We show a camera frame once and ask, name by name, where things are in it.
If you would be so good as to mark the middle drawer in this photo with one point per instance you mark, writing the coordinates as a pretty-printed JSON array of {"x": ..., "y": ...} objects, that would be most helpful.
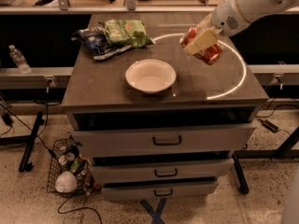
[{"x": 160, "y": 171}]

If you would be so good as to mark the green chip bag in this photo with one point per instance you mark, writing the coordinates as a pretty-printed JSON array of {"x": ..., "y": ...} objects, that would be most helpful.
[{"x": 127, "y": 33}]

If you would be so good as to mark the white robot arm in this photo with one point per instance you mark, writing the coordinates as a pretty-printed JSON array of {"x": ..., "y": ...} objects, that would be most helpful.
[{"x": 252, "y": 10}]

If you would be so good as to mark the black table leg right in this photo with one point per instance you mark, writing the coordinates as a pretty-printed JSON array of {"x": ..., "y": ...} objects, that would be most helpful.
[{"x": 284, "y": 151}]

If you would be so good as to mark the white bowl in basket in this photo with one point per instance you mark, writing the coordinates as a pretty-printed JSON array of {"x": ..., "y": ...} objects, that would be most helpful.
[{"x": 66, "y": 183}]

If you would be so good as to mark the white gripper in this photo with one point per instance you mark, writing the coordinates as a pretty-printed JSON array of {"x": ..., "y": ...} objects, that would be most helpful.
[{"x": 226, "y": 20}]

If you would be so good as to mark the orange soda can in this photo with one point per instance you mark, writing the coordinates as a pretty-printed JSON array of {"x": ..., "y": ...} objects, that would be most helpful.
[{"x": 202, "y": 44}]

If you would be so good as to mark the top drawer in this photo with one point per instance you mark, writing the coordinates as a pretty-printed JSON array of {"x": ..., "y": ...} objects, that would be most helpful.
[{"x": 175, "y": 140}]

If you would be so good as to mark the bottom drawer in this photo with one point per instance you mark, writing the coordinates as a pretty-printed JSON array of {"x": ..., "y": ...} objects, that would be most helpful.
[{"x": 159, "y": 191}]

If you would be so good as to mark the drawer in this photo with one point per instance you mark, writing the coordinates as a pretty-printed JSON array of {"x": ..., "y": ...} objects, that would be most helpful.
[
  {"x": 159, "y": 191},
  {"x": 175, "y": 140},
  {"x": 160, "y": 171}
]

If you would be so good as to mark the black wire basket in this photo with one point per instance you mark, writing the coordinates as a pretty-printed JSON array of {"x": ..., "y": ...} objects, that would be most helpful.
[{"x": 66, "y": 157}]

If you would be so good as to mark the clear water bottle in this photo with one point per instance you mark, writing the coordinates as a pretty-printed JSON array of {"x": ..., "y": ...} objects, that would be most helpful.
[{"x": 18, "y": 58}]

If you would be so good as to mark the black table leg left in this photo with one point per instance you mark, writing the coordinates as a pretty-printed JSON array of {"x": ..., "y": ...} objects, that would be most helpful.
[{"x": 28, "y": 140}]

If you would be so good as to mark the black power adapter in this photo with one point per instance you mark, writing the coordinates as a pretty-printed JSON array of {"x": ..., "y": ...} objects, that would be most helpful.
[{"x": 270, "y": 126}]

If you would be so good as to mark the grey drawer cabinet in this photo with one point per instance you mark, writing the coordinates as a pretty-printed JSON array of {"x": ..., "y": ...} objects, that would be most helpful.
[{"x": 156, "y": 122}]

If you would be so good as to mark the black table leg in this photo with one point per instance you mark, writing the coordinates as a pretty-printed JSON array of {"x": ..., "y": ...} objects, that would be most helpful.
[
  {"x": 284, "y": 151},
  {"x": 28, "y": 140}
]

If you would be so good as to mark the blue chip bag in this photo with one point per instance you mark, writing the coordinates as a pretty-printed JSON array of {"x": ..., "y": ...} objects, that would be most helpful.
[{"x": 96, "y": 41}]

